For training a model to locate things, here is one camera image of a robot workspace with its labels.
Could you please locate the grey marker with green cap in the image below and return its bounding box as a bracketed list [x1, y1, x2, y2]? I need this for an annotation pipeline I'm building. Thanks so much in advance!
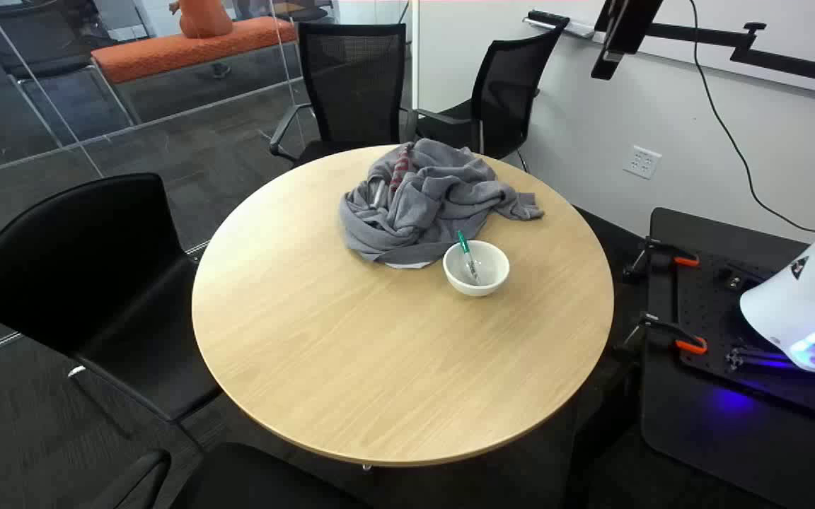
[452, 230, 480, 284]

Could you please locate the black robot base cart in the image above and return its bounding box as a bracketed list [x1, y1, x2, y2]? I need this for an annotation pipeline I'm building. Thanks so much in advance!
[640, 208, 815, 509]

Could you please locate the grey crumpled cloth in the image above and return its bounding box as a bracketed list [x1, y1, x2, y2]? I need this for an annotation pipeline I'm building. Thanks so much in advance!
[338, 137, 547, 271]

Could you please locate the white ceramic bowl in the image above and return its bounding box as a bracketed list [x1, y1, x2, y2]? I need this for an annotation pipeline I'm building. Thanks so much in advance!
[442, 239, 513, 300]

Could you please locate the black mesh-back office chair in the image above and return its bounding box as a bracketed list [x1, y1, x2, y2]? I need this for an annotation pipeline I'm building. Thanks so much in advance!
[267, 21, 410, 167]
[414, 14, 571, 163]

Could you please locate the black chair with armrest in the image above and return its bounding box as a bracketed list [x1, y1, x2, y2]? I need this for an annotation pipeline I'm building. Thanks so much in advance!
[93, 443, 374, 509]

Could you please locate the orange upholstered bench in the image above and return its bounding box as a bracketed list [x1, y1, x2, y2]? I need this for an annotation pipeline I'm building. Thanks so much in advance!
[91, 14, 304, 86]

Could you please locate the orange cushion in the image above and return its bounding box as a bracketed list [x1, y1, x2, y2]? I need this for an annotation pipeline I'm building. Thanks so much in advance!
[168, 0, 237, 42]

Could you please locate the large black solid-back chair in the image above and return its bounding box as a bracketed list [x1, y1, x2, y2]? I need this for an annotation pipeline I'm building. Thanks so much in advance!
[0, 171, 226, 440]

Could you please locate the dark chair behind glass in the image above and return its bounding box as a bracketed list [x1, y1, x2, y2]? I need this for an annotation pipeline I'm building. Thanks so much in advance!
[0, 0, 142, 130]

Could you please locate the white wall outlet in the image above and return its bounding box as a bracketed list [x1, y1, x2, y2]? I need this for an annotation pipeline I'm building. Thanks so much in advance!
[623, 141, 664, 185]

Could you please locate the black clamp with orange handle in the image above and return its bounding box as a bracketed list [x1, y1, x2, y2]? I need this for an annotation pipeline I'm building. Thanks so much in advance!
[623, 239, 705, 287]
[628, 312, 712, 362]

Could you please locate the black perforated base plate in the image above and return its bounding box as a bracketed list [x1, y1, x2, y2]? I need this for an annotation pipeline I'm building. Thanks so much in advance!
[670, 253, 815, 434]

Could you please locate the black wall cable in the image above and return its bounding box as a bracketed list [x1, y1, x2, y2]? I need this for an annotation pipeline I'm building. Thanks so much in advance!
[686, 0, 815, 239]

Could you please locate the black wall-mounted bar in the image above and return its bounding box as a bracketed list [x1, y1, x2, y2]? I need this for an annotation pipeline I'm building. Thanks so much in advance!
[527, 10, 815, 107]

